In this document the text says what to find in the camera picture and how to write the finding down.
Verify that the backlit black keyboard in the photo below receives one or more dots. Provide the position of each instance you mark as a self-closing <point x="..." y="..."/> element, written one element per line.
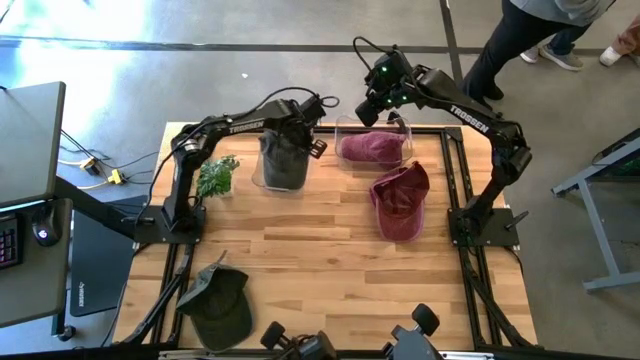
<point x="7" y="245"/>

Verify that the black desk caster leg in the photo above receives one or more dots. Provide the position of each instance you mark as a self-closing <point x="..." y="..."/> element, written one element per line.
<point x="66" y="332"/>

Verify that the black computer mouse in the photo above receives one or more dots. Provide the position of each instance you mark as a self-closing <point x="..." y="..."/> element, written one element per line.
<point x="46" y="227"/>

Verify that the black computer tower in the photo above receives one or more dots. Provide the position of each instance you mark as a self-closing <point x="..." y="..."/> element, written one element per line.
<point x="100" y="270"/>

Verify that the yellow power plug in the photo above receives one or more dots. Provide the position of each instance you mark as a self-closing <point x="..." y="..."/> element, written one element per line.
<point x="116" y="176"/>

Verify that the narrow clear plastic bin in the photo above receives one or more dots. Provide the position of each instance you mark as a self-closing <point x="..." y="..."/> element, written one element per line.
<point x="314" y="175"/>

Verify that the grey metal table frame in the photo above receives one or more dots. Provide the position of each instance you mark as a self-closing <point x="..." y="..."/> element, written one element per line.
<point x="602" y="235"/>

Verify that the person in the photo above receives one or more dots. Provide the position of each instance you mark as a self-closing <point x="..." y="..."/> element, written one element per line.
<point x="505" y="45"/>
<point x="609" y="56"/>
<point x="565" y="59"/>

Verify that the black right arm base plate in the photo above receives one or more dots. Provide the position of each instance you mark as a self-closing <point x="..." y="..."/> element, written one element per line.
<point x="500" y="235"/>

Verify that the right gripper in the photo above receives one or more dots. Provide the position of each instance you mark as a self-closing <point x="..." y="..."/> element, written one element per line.
<point x="395" y="85"/>

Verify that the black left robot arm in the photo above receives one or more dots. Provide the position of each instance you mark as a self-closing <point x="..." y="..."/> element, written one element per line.
<point x="245" y="125"/>

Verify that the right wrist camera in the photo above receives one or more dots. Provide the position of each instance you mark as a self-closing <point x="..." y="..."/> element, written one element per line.
<point x="390" y="57"/>

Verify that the green plant in white pot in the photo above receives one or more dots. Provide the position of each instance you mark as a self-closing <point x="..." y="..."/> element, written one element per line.
<point x="217" y="177"/>

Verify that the wide clear plastic bin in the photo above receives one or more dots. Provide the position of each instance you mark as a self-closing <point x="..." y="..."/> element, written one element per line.
<point x="345" y="125"/>

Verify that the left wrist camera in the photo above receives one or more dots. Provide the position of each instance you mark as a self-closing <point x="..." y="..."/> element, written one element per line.
<point x="312" y="105"/>

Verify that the dark green baseball cap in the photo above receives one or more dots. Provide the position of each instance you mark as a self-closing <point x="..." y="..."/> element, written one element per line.
<point x="220" y="310"/>
<point x="285" y="170"/>

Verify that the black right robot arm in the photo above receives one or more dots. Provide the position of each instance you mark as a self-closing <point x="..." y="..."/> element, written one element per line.
<point x="470" y="119"/>

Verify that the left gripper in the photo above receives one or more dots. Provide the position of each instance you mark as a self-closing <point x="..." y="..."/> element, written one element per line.
<point x="299" y="132"/>

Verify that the black base lever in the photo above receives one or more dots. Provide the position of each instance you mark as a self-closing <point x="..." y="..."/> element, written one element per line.
<point x="137" y="219"/>
<point x="517" y="220"/>

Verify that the black frame clamp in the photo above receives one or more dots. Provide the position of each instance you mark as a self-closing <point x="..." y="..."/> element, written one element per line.
<point x="396" y="120"/>

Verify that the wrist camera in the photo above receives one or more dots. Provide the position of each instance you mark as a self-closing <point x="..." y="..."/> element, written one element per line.
<point x="390" y="57"/>
<point x="312" y="105"/>

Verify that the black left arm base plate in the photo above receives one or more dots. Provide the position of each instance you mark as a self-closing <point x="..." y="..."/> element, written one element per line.
<point x="150" y="232"/>

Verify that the silver metal bracket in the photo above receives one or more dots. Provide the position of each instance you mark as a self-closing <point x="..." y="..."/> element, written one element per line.
<point x="185" y="355"/>
<point x="465" y="356"/>

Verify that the maroon baseball cap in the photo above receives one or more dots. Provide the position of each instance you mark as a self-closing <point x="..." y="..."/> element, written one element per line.
<point x="400" y="200"/>
<point x="372" y="147"/>

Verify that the black box with green light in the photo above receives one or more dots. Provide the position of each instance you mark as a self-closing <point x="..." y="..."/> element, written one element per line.
<point x="627" y="165"/>

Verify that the black aluminium table frame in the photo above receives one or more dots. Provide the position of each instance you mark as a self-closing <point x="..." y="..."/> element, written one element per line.
<point x="430" y="130"/>

